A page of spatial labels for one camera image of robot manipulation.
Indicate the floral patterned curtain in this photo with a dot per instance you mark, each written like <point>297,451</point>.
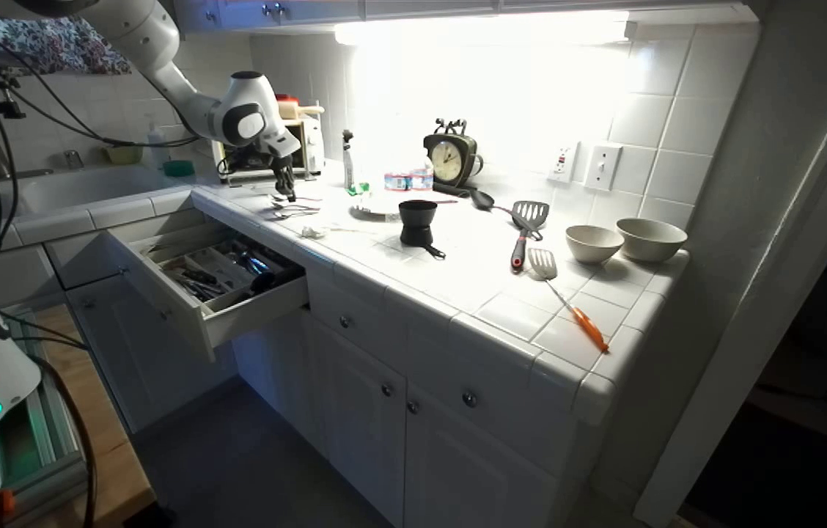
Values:
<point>43,45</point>

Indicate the white tiled background counter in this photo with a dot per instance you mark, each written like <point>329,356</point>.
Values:
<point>93,200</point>

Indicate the white plate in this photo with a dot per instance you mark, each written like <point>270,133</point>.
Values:
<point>374,207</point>

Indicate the large white bowl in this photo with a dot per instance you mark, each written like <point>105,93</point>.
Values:
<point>650,238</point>

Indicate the under cabinet light strip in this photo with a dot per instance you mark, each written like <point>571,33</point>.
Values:
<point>482,27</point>

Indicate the round cabinet knob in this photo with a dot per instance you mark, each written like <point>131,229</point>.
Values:
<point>470,397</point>
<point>386,388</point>
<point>413,403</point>
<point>344,320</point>

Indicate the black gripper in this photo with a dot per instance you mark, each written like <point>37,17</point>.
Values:
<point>285,166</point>

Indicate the white upper cabinets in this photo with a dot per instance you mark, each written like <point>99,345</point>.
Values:
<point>278,7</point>

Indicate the white toaster oven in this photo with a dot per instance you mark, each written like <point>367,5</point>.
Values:
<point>313,143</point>

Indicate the white lower cabinets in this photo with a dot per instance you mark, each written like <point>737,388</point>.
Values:
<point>492,460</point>

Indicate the black alarm clock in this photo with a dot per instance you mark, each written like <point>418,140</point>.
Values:
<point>473,162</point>

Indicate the black ladle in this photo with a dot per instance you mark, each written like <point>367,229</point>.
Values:
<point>482,200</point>

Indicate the white cutlery tray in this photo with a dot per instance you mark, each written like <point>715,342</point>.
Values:
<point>188,256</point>

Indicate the white wall outlet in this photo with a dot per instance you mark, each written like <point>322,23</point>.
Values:
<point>602,169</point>
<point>561,162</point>

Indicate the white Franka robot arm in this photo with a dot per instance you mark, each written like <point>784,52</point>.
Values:
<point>150,39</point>

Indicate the wooden platform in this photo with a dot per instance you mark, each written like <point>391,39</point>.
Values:
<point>111,460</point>

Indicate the green cloth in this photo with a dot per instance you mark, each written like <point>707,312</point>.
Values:
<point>358,188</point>

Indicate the white open drawer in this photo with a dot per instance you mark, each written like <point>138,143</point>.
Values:
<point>247,317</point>

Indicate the small white bowl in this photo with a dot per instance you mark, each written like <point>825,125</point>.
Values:
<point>593,243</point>

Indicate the white cabinets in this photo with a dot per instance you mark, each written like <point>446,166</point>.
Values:
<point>492,460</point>
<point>278,7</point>

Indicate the small silver object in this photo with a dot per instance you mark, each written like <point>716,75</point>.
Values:
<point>313,232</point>

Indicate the tall white bottle dark cap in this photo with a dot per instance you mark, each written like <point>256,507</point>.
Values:
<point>347,162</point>

